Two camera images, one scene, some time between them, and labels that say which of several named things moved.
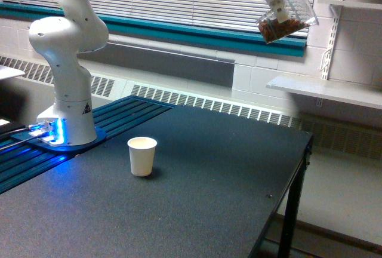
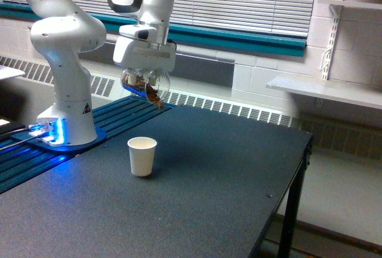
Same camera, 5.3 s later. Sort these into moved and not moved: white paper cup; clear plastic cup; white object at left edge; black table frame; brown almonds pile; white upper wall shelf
Moved: clear plastic cup; brown almonds pile
Not moved: white paper cup; black table frame; white upper wall shelf; white object at left edge
